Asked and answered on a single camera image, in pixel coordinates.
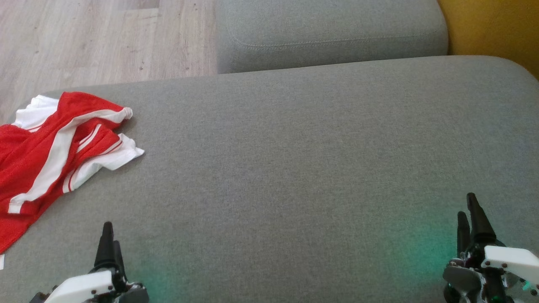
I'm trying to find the grey fabric sofa seat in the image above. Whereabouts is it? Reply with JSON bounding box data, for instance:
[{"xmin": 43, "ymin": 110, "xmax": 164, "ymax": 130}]
[{"xmin": 0, "ymin": 55, "xmax": 539, "ymax": 303}]

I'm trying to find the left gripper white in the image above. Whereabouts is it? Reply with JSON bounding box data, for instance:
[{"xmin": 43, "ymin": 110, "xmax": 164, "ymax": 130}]
[{"xmin": 44, "ymin": 222, "xmax": 149, "ymax": 303}]

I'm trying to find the grey fabric sofa cushion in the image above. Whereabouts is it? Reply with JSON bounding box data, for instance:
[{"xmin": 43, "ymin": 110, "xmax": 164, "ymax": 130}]
[{"xmin": 216, "ymin": 0, "xmax": 449, "ymax": 74}]

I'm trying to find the yellow fabric cushion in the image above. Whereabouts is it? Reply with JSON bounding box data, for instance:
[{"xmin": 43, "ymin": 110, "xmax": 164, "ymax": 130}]
[{"xmin": 437, "ymin": 0, "xmax": 539, "ymax": 80}]

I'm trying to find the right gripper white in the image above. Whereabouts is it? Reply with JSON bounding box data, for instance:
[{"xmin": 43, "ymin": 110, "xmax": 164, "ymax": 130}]
[{"xmin": 442, "ymin": 193, "xmax": 539, "ymax": 303}]

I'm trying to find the red shorts white stripe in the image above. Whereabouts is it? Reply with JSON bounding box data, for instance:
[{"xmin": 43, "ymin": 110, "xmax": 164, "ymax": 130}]
[{"xmin": 0, "ymin": 91, "xmax": 133, "ymax": 254}]

